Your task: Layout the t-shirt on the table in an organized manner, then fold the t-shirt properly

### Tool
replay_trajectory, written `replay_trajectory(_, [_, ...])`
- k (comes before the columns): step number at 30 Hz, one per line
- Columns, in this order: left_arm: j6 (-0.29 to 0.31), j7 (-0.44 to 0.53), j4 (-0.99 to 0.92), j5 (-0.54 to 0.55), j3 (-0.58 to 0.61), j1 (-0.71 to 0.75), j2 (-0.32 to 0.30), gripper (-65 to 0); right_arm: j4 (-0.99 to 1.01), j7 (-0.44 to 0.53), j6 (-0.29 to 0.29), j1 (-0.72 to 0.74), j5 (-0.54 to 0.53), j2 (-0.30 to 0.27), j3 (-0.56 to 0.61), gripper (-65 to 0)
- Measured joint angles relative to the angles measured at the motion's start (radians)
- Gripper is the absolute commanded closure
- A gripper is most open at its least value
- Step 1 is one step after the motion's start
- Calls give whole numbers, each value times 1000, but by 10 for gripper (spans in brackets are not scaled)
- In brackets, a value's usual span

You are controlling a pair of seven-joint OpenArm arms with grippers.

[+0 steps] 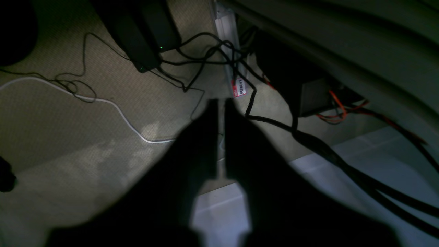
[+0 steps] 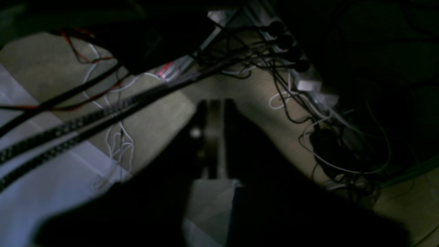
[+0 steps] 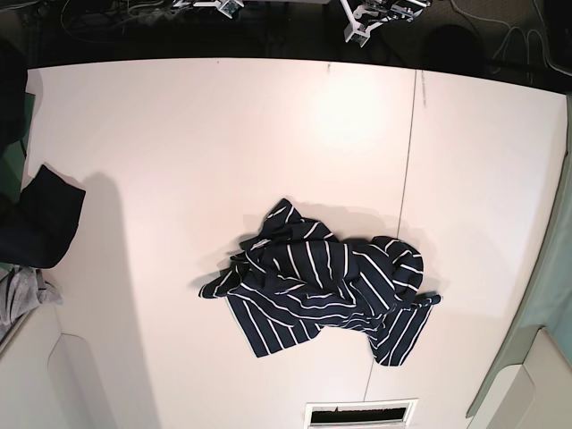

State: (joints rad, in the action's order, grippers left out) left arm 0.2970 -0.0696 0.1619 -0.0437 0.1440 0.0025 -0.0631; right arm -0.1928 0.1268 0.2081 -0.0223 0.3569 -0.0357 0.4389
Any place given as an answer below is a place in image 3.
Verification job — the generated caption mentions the white floor cables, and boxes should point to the white floor cables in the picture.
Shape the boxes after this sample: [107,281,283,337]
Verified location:
[446,0,572,77]

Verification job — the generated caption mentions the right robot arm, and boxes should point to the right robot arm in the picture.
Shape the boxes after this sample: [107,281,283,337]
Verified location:
[172,0,244,19]

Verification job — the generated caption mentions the black round floor object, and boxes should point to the black round floor object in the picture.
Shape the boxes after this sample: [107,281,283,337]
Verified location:
[420,24,484,77]

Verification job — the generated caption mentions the dark navy folded garment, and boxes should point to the dark navy folded garment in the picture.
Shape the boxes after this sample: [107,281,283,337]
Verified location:
[1,165,86,269]

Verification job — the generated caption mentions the white table vent slot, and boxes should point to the white table vent slot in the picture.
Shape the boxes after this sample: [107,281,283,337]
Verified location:
[304,399,418,429]

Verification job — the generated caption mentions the navy white striped t-shirt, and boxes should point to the navy white striped t-shirt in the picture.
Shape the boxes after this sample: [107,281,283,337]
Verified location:
[199,198,442,366]

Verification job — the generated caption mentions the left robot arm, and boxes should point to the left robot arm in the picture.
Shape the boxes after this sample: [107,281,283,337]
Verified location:
[340,0,433,47]

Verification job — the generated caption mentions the grey crumpled garment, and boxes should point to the grey crumpled garment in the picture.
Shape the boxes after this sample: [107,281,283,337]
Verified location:
[1,265,62,335]

